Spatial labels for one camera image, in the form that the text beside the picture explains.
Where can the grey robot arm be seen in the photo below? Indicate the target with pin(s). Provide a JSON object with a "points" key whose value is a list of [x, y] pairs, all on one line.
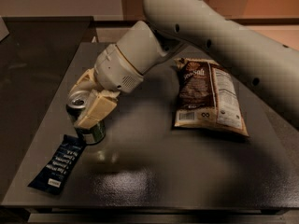
{"points": [[268, 68]]}

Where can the blue rxbar blueberry wrapper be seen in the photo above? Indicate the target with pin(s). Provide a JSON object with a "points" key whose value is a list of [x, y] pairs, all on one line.
{"points": [[53, 176]]}

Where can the brown sea salt chip bag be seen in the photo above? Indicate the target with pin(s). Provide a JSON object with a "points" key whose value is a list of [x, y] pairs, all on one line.
{"points": [[207, 97]]}

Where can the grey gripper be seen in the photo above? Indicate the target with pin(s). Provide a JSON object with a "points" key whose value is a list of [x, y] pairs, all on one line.
{"points": [[116, 69]]}

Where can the white paper sheet corner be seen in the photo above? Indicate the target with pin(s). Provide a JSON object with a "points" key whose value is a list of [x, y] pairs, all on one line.
{"points": [[4, 32]]}

